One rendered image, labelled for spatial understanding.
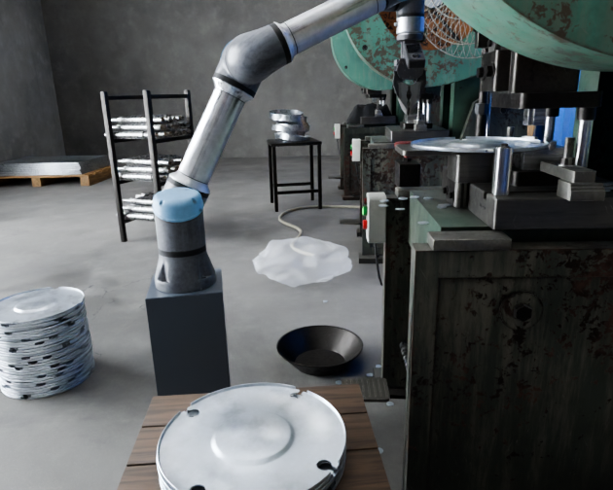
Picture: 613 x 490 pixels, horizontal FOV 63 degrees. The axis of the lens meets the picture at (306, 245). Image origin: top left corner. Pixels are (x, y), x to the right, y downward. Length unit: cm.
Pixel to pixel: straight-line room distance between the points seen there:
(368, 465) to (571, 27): 66
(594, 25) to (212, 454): 77
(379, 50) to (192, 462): 204
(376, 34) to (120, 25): 625
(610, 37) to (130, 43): 781
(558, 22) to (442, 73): 180
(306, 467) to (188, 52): 752
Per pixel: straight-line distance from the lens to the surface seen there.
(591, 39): 74
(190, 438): 86
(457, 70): 252
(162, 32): 816
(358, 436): 89
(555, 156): 117
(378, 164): 271
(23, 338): 176
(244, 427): 85
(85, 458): 153
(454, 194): 115
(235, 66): 125
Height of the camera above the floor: 90
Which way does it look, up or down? 17 degrees down
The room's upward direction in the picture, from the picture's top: 2 degrees counter-clockwise
